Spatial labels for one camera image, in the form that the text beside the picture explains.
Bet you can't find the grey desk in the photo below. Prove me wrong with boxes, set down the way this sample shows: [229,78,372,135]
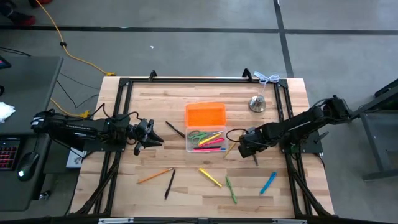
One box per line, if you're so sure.
[0,55,65,212]

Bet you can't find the orange pencil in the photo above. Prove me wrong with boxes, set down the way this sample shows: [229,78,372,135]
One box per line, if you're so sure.
[137,167,174,185]

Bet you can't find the white box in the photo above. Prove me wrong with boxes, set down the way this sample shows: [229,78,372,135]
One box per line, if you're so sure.
[65,147,88,169]

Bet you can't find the silver bracket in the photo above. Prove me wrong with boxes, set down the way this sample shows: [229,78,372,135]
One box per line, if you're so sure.
[272,218,308,224]
[98,217,134,224]

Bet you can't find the dark metal cart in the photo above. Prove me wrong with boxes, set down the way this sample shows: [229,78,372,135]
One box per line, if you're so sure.
[343,79,398,181]

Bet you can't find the green pen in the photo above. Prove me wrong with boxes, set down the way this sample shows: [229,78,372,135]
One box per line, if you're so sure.
[225,175,238,205]

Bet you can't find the black aluminium rig frame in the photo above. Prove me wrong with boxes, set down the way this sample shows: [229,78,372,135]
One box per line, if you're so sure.
[67,68,336,218]

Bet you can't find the black computer mouse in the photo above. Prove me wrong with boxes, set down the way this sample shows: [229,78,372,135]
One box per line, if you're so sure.
[17,152,40,182]

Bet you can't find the black pen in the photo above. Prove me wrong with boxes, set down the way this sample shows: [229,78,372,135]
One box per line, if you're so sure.
[164,169,177,200]
[192,145,223,151]
[165,121,187,139]

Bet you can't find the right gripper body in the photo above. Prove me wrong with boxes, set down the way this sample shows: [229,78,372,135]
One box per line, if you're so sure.
[238,126,265,159]

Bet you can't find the blue pen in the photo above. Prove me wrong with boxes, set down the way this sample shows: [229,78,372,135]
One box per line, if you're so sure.
[259,171,278,195]

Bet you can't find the clear box with orange lid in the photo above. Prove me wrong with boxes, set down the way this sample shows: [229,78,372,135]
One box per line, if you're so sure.
[185,101,230,154]

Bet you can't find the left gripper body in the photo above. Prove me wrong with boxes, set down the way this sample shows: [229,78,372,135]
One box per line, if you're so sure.
[126,118,153,156]

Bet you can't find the white tissue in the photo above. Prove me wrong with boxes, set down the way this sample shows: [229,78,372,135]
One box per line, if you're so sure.
[0,101,16,124]

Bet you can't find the yellow cable with plug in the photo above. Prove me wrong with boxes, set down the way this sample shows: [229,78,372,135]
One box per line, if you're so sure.
[50,98,91,119]

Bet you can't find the wooden pencil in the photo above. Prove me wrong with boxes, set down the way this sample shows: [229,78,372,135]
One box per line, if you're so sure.
[223,142,237,159]

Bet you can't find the pink highlighter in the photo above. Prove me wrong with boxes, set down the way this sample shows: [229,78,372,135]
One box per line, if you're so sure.
[198,138,225,147]

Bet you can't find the yellow highlighter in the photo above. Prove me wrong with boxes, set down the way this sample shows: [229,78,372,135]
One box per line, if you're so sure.
[198,132,223,146]
[198,167,223,188]

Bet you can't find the backlit keyboard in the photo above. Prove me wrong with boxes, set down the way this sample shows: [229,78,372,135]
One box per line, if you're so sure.
[0,139,20,171]

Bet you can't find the white cable bundle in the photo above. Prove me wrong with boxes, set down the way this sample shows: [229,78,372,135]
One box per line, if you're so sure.
[253,70,280,85]

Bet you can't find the thin black cable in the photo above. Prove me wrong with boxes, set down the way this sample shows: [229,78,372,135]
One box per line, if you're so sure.
[58,73,100,90]
[56,80,100,109]

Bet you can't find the yellow extension cable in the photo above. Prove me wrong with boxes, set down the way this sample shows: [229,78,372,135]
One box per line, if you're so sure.
[34,0,116,77]

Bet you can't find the green scissors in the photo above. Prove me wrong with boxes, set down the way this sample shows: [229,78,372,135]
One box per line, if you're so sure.
[187,129,224,146]

